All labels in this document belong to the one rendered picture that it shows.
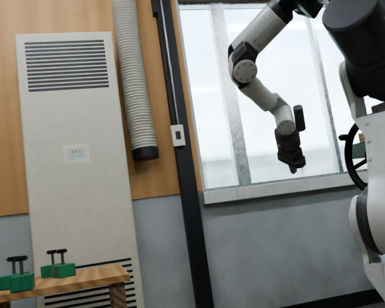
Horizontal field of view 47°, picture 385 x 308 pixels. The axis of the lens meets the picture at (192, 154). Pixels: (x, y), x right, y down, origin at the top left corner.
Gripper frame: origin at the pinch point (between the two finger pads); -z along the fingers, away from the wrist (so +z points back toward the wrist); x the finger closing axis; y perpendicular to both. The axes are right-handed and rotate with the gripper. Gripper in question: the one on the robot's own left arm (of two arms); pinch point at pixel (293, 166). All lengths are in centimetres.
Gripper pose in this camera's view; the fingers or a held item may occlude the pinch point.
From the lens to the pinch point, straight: 175.0
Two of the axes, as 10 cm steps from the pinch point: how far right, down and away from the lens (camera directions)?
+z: -2.7, -7.6, -5.9
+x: 5.9, 3.5, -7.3
